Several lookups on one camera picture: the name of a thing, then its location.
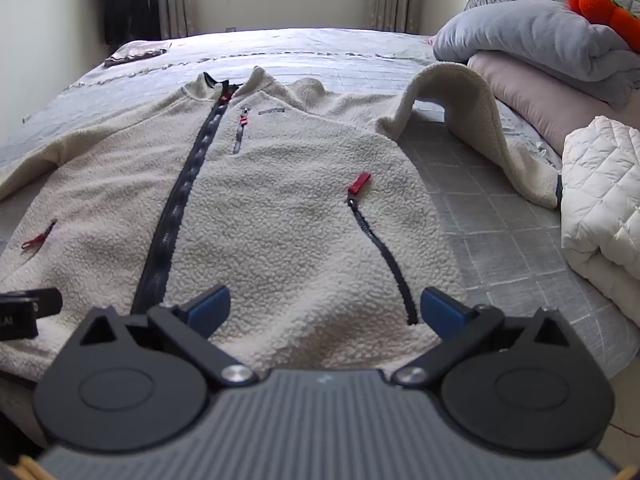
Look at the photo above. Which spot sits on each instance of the grey checked bed blanket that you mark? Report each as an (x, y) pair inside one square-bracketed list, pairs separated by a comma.
[(350, 55)]

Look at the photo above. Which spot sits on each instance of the orange plush toy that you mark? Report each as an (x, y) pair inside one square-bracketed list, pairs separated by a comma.
[(597, 7)]

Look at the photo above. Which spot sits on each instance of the dark hanging clothes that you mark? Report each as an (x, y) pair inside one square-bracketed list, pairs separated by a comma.
[(127, 0)]

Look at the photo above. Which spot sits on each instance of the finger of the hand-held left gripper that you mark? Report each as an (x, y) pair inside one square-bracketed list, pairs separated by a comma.
[(42, 301)]

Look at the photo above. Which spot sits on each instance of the beige pillow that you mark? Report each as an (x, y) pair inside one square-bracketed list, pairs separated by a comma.
[(545, 100)]

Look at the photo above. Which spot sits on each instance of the white quilted duvet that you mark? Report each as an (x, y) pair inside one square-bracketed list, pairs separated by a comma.
[(605, 200)]

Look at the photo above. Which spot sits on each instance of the light blue pillow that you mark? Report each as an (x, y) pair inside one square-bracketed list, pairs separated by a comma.
[(530, 35)]

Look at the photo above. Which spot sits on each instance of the folded pink patterned cloth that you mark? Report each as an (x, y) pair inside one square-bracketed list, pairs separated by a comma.
[(135, 53)]

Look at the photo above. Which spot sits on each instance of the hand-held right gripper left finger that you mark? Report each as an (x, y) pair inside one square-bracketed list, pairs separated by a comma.
[(210, 306)]

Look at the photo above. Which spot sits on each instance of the cream fleece zip jacket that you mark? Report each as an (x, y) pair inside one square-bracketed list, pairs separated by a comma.
[(280, 200)]

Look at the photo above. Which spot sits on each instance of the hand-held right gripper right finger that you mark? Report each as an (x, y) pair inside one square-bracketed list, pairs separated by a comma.
[(441, 310)]

